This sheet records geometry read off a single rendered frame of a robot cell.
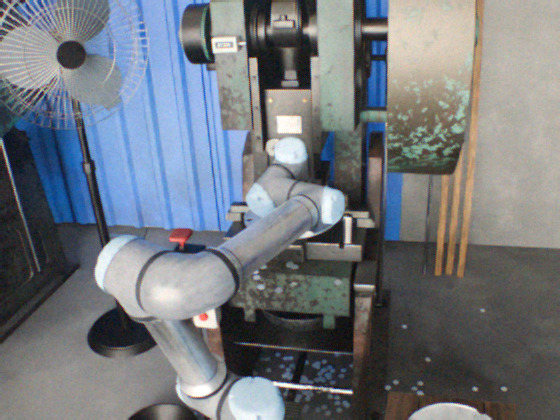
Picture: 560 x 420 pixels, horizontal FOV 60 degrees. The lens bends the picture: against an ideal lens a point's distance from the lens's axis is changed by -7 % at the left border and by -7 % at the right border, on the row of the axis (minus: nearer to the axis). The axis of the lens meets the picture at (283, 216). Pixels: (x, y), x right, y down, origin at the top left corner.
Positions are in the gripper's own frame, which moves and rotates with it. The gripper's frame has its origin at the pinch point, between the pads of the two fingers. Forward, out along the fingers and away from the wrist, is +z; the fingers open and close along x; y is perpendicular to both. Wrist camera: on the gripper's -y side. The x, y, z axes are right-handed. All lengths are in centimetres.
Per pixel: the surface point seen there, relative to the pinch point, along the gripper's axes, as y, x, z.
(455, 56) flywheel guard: 38, 8, -55
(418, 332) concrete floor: 44, 18, 96
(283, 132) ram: -5.3, 26.9, -14.6
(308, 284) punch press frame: 2.8, -5.6, 17.7
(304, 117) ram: 1.2, 28.7, -18.9
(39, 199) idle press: -151, 63, 64
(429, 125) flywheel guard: 34, 5, -38
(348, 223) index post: 14.3, 10.0, 6.8
